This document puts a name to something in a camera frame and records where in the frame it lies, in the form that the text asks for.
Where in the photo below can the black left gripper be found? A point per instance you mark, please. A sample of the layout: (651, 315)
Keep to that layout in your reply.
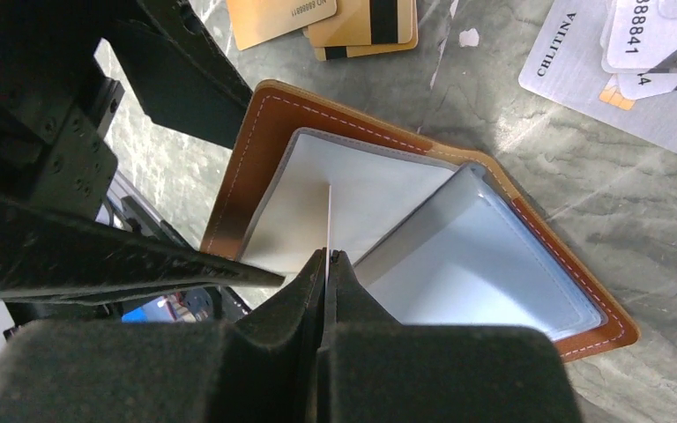
(56, 106)

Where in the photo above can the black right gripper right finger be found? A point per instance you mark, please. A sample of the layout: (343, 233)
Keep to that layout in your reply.
(371, 368)

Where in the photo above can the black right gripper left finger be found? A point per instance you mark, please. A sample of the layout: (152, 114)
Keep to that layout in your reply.
(253, 370)

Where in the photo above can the brown leather card holder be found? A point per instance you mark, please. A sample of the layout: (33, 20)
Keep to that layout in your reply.
(438, 235)

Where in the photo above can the white card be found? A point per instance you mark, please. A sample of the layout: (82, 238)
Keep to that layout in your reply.
(328, 235)

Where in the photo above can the gold card stack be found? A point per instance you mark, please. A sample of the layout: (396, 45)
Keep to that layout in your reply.
(335, 28)

